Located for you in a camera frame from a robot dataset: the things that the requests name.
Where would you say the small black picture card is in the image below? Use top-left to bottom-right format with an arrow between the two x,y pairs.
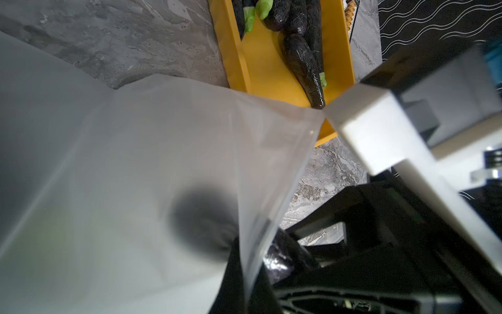
342,0 -> 360,40

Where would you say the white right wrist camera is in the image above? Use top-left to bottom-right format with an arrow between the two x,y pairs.
323,82 -> 502,276

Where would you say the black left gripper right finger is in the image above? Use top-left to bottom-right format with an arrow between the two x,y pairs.
248,266 -> 282,314

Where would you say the clear zip-top bag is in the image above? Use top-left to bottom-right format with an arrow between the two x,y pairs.
1,34 -> 324,313

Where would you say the pile of toy eggplants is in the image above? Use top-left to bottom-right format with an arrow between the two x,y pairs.
231,1 -> 327,109

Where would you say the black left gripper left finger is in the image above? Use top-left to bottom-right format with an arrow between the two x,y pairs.
209,238 -> 246,314

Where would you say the yellow plastic bin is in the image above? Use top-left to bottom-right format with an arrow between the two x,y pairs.
207,0 -> 357,148

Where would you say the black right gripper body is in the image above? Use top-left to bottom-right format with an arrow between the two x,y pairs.
274,182 -> 501,313

